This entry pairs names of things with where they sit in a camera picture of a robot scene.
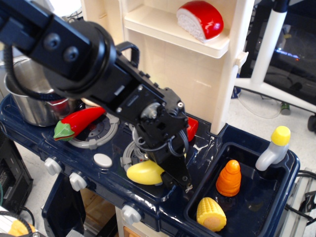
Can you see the yellow sponge piece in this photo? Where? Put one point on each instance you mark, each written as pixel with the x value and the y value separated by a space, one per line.
pixel 17 229

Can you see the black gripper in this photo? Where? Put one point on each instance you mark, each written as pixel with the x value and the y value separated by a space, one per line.
pixel 159 121

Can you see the red toy ketchup bottle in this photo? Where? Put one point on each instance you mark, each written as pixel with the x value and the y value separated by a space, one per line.
pixel 192 128

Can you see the white stand frame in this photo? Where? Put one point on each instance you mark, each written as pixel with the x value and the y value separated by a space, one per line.
pixel 256 82

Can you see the left grey stove burner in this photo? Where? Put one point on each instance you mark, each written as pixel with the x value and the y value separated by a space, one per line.
pixel 98 133

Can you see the yellow toy corn cob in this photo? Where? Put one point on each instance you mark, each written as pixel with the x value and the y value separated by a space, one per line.
pixel 210 215

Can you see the red toy chili pepper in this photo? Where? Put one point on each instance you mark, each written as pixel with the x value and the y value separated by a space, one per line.
pixel 73 124

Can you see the right grey stove knob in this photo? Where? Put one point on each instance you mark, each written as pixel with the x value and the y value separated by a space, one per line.
pixel 131 215

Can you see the yellow toy banana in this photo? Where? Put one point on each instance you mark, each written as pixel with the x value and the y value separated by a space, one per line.
pixel 145 173

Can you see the middle grey stove knob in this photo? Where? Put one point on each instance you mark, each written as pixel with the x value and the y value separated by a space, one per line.
pixel 77 182

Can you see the right grey stove burner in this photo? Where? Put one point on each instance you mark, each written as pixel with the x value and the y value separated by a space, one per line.
pixel 132 155

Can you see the red toy cheese wedge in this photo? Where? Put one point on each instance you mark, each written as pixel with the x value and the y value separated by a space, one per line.
pixel 201 19

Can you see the cream toy kitchen shelf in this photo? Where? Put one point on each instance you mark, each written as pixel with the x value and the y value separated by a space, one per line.
pixel 201 74

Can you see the grey oval stove button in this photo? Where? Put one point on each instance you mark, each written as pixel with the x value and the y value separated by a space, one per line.
pixel 102 160

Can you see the grey stove knob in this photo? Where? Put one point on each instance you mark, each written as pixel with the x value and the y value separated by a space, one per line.
pixel 52 166
pixel 131 215
pixel 77 182

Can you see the stainless steel pot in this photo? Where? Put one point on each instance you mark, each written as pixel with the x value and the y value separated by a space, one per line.
pixel 40 113

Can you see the grey stove burner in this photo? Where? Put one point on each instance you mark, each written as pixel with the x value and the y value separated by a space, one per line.
pixel 98 133
pixel 132 155

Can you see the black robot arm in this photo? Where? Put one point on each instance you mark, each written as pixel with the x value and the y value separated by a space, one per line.
pixel 81 60

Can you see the orange toy carrot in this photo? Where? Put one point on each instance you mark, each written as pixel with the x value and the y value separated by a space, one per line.
pixel 229 180

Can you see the left grey stove knob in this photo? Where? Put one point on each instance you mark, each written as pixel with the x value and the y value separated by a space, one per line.
pixel 52 166

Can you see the black computer case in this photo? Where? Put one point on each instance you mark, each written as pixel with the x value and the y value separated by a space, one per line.
pixel 15 180

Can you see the grey yellow toy faucet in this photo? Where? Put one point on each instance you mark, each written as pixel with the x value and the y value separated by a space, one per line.
pixel 276 150

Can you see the navy toy kitchen counter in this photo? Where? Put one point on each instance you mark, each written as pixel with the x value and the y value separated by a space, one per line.
pixel 254 212

